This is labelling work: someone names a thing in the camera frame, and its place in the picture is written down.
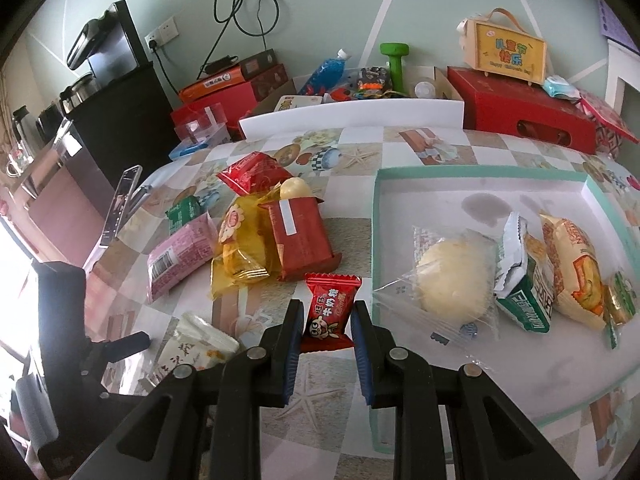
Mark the green dumbbell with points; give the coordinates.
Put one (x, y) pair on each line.
(396, 62)

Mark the teal shallow cardboard box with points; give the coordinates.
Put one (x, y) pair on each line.
(525, 375)

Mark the cream egg-shaped ball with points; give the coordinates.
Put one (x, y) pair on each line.
(295, 189)

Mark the clear bag with cream bun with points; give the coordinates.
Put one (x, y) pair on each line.
(450, 280)

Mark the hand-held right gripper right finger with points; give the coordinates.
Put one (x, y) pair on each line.
(364, 380)

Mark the dark pot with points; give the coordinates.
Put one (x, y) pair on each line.
(47, 117)

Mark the pink snack packet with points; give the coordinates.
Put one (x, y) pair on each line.
(182, 255)

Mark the white round container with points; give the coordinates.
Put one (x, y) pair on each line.
(425, 89)

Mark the red patterned box lid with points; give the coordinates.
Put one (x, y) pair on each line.
(607, 117)

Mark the white foam board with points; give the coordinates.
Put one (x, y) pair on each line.
(350, 112)

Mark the steel thermos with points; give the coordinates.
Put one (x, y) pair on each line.
(25, 122)

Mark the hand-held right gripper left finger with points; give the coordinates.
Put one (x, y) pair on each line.
(289, 385)

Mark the yellow clear snack packet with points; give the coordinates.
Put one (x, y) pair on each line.
(240, 247)

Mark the white wall socket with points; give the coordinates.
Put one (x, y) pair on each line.
(161, 35)

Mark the orange flat box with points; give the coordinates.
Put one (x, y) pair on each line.
(212, 82)

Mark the blue wipes packet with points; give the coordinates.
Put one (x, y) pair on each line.
(560, 87)

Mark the clear plastic box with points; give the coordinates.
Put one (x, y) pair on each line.
(200, 125)

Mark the red-brown snack packet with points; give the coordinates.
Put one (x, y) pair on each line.
(300, 237)

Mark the black power adapter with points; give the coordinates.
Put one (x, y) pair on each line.
(220, 62)

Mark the plain red box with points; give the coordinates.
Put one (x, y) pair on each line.
(215, 105)

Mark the colourful toy packet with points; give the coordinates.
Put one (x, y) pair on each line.
(372, 80)

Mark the glass cup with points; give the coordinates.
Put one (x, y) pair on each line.
(17, 162)

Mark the steel kettle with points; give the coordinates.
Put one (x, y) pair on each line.
(80, 90)

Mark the black coffee machine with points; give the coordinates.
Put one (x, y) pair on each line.
(107, 40)

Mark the purple perforated basket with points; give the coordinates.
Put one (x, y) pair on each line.
(615, 15)

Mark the small yellow white box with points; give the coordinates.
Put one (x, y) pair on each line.
(297, 102)

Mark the dark brown box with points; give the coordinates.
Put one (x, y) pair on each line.
(262, 70)

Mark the white cookie print packet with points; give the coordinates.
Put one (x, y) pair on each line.
(197, 347)

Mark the blue plastic bottle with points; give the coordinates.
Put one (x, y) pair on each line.
(325, 72)

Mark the red snack packet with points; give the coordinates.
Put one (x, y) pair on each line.
(250, 172)

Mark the green white snack packet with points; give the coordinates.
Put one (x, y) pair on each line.
(525, 285)

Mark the large red gift box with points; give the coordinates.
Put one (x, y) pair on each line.
(520, 105)

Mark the clear acrylic phone stand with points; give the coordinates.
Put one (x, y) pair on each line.
(120, 205)

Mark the small red candy packet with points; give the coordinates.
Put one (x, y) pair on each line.
(327, 317)

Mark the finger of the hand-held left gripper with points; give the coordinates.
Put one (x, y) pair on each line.
(125, 344)

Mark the open cardboard carton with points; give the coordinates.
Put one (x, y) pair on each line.
(265, 105)

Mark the orange striped snack packet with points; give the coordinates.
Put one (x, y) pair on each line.
(575, 270)

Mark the white shelf frame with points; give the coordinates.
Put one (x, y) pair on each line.
(620, 70)

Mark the small green snack packet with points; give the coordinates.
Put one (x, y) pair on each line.
(182, 210)

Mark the blue plastic lid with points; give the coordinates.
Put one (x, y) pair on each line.
(185, 149)

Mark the black cabinet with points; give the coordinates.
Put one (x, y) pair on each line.
(120, 125)

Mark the bread bag with green label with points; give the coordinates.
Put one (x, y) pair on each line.
(618, 300)

